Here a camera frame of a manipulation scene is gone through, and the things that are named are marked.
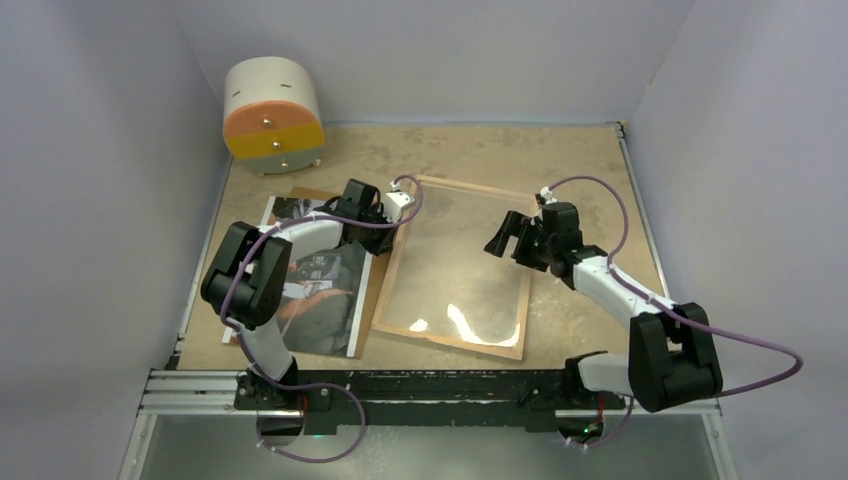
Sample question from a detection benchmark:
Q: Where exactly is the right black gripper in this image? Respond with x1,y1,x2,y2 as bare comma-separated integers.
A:
485,211,556,273

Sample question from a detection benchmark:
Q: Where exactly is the brown backing board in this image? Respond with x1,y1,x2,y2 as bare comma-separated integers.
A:
290,186,391,359

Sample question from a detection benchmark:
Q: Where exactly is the white wooden picture frame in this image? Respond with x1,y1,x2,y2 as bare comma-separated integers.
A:
369,174,541,362

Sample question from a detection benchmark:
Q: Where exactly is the glossy photo print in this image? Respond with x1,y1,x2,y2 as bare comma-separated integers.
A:
258,197,371,357

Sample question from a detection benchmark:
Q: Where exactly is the clear acrylic glass sheet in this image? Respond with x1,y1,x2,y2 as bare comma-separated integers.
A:
382,184,531,348

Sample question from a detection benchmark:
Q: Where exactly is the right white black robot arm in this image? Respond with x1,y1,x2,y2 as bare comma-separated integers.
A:
483,202,724,412

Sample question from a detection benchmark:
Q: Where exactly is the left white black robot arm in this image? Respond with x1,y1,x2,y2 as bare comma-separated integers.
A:
200,179,420,409

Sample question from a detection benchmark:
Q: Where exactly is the round cabinet with coloured drawers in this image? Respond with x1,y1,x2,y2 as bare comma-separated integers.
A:
222,56,325,175

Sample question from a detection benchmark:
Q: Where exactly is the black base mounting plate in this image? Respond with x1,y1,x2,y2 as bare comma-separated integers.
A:
234,369,626,435

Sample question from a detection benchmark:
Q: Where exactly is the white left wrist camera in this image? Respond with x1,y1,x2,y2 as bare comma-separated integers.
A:
381,190,416,223

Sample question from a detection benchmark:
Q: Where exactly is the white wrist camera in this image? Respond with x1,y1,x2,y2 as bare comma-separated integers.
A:
381,190,416,223
535,186,559,206

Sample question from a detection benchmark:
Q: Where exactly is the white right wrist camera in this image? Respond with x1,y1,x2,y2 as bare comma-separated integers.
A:
535,186,559,206

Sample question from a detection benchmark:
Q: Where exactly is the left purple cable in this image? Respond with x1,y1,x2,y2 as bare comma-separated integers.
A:
218,174,425,464

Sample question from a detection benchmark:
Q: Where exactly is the aluminium rail frame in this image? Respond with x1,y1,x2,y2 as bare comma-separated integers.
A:
120,370,738,479

